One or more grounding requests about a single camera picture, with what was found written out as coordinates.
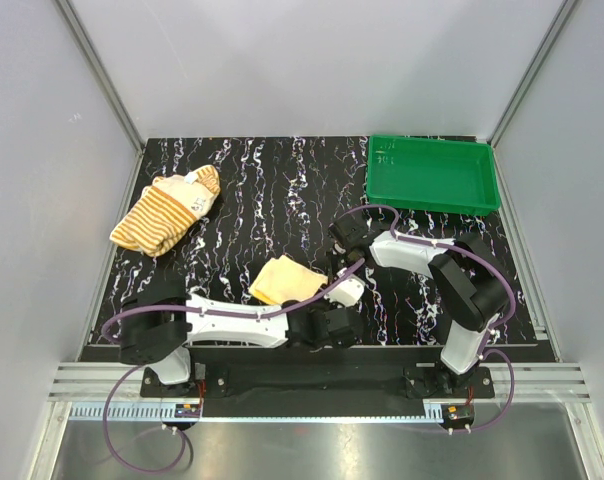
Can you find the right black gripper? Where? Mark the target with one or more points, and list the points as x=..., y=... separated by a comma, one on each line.
x=332, y=259

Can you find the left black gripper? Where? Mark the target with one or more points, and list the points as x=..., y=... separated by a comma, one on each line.
x=329, y=303

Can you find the yellow towel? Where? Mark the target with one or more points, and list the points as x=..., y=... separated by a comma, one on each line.
x=282, y=279

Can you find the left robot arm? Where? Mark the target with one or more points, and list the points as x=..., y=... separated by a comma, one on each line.
x=155, y=336

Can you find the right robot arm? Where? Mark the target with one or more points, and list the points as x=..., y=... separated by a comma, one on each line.
x=473, y=287

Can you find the green plastic bin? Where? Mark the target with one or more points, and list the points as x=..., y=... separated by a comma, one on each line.
x=443, y=176

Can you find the orange striped towel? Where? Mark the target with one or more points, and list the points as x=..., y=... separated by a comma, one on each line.
x=166, y=210

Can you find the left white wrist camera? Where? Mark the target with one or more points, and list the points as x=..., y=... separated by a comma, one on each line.
x=348, y=292

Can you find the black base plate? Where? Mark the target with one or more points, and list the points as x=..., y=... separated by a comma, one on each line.
x=362, y=381

